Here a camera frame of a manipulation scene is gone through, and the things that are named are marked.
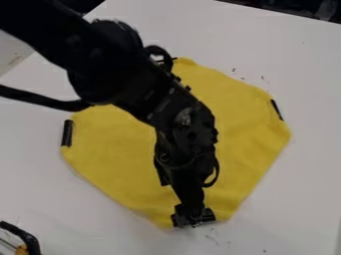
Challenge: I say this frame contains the black tool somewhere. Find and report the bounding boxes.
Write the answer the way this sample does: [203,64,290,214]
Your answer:
[0,220,43,255]

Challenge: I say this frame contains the yellow cloth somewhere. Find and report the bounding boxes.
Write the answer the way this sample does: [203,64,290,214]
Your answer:
[60,57,293,231]

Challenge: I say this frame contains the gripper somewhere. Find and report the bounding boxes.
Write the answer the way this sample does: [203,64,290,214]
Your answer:
[153,152,221,229]

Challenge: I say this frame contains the black cable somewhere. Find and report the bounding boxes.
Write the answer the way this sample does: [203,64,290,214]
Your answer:
[0,84,94,113]

